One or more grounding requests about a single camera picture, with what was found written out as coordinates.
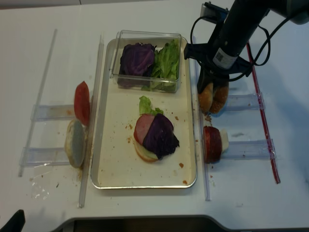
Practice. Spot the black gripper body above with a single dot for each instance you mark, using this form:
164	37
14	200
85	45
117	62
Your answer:
201	53

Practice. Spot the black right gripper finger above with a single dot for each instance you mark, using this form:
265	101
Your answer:
220	81

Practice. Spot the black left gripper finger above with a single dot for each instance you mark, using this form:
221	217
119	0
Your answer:
205	77

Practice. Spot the sesame top bun front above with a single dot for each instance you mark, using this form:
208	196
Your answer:
206	98

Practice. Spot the sesame bun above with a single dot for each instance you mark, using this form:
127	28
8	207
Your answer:
206	98
220	95

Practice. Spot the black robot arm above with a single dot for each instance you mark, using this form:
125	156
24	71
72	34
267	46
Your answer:
219	58

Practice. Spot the green lettuce in container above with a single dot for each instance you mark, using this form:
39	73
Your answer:
165	71

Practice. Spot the red meat slices stack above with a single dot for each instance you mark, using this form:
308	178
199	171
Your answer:
212	144

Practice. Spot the green lettuce piece on tray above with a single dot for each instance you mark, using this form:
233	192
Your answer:
145	107

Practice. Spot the tomato slice left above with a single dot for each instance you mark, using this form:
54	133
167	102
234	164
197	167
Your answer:
82	103

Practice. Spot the pale bread bun left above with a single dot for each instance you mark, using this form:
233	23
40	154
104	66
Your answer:
74	143

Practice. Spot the sesame bun rear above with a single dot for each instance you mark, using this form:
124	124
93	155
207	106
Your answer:
220	95

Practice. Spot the clear holder upper right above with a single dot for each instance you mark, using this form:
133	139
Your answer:
245	102

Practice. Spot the clear holder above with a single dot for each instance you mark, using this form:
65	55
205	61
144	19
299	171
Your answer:
32	157
250	150
245	102
52	112

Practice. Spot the clear plastic container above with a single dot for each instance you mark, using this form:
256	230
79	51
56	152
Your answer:
125	37

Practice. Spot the purple cabbage leaf in container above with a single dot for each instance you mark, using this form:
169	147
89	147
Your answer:
136	60

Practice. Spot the pink ham slice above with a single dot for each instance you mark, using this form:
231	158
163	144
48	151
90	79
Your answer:
142	126

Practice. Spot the red plastic strip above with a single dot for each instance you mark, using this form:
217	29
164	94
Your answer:
263	116

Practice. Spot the clear holder lower right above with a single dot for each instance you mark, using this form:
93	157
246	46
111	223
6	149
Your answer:
250	150

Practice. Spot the silver metal tray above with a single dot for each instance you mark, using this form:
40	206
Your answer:
116	164

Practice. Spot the white onion slice on burger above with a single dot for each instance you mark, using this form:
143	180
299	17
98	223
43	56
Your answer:
150	154

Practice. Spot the bottom bun on tray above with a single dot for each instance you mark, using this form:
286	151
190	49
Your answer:
139	150

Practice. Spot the clear holder upper left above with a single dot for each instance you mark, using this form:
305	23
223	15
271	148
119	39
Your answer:
52	112

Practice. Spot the clear holder lower left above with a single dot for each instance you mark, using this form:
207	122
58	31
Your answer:
32	157

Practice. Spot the black object bottom left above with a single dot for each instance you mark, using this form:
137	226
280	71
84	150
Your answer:
15	223

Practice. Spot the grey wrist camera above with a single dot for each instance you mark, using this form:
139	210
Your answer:
213	13

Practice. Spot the clear rail left of tray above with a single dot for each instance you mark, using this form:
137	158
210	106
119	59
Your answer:
90	133

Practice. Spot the clear far left rail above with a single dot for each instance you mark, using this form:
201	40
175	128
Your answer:
37	103

